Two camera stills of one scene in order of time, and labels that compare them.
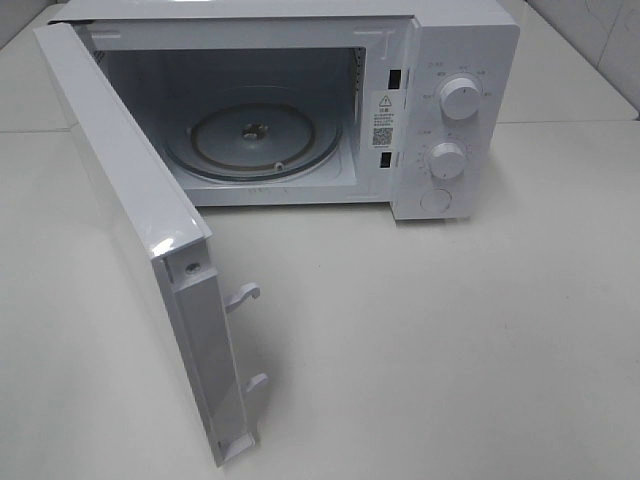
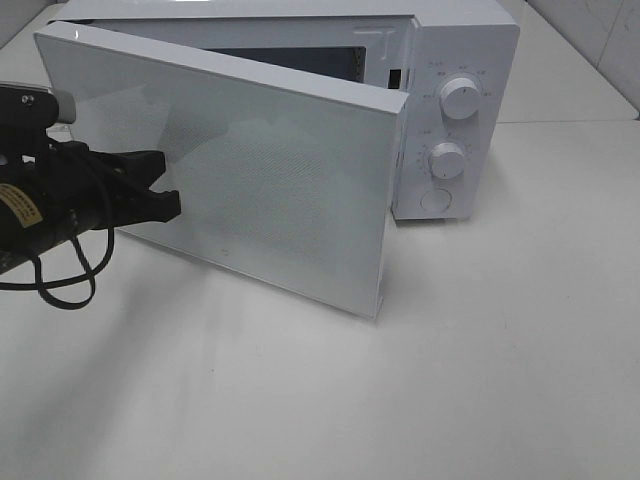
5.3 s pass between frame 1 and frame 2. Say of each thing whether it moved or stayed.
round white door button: stayed
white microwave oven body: stayed
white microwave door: moved
